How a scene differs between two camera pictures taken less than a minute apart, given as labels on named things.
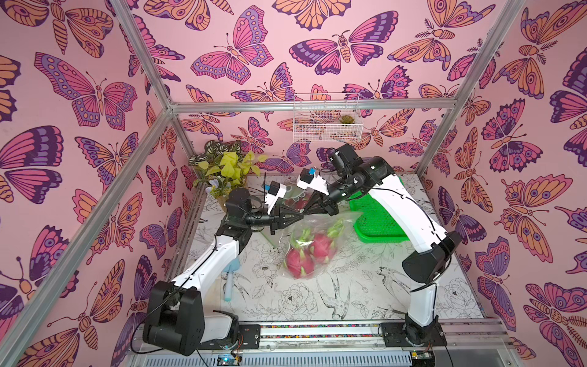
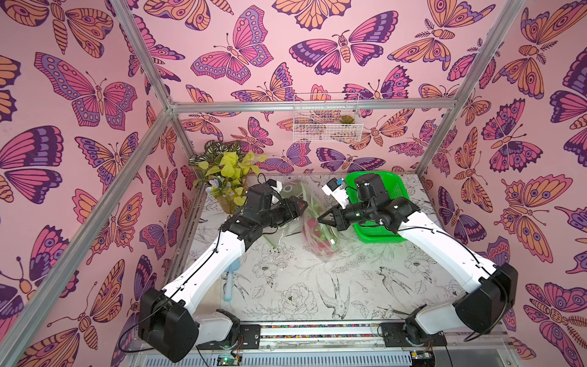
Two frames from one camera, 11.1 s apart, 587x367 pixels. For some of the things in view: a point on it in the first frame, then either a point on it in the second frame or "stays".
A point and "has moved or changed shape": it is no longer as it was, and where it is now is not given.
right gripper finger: (316, 204) → (330, 222)
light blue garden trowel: (230, 269) stays
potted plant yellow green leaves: (224, 167) stays
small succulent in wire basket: (347, 119) stays
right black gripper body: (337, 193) → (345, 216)
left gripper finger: (284, 217) → (300, 206)
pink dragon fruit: (300, 261) → (324, 235)
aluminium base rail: (344, 344) stays
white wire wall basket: (327, 118) stays
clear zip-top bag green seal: (311, 244) has moved or changed shape
